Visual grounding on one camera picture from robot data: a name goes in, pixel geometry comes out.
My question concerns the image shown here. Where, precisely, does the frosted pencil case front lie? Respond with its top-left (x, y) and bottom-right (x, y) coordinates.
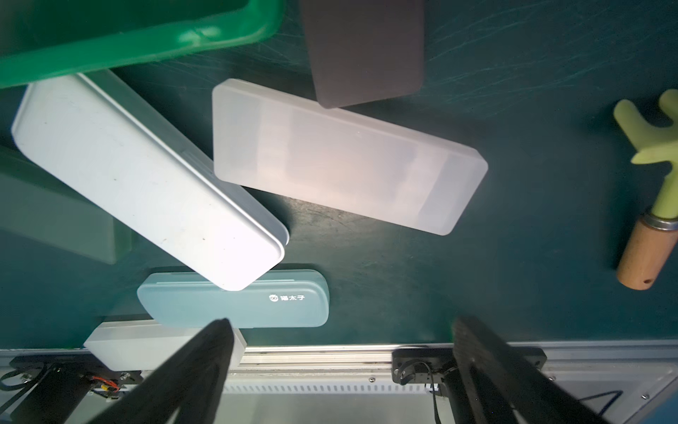
top-left (83, 320), bottom-right (247, 375)

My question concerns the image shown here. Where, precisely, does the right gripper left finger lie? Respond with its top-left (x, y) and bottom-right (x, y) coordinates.
top-left (91, 319), bottom-right (235, 423)

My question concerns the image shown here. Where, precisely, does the light blue pencil case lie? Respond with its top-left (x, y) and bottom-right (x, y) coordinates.
top-left (137, 270), bottom-right (330, 329)

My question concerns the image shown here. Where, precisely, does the black pencil case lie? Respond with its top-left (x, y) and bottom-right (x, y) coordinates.
top-left (299, 0), bottom-right (425, 109)

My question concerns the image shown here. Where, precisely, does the frosted clear pencil case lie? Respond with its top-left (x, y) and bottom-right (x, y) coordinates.
top-left (212, 79), bottom-right (488, 236)

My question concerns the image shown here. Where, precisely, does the green plastic storage tray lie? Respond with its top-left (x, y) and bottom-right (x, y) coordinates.
top-left (1, 1), bottom-right (285, 88)

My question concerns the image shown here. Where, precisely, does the dark translucent grey pencil case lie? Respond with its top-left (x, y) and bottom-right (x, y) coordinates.
top-left (1, 147), bottom-right (136, 265)

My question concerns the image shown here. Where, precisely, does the white opaque pencil case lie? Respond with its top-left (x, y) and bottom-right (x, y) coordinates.
top-left (12, 71), bottom-right (290, 291)

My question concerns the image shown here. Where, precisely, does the aluminium front rail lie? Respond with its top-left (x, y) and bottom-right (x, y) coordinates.
top-left (0, 338), bottom-right (678, 424)

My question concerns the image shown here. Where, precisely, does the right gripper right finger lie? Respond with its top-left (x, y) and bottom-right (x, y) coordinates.
top-left (452, 316), bottom-right (605, 423)

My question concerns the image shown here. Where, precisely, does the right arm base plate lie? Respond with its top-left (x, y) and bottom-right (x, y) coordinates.
top-left (392, 346), bottom-right (546, 410)

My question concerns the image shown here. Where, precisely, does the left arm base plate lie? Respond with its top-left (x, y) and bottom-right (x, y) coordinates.
top-left (1, 353), bottom-right (143, 423)

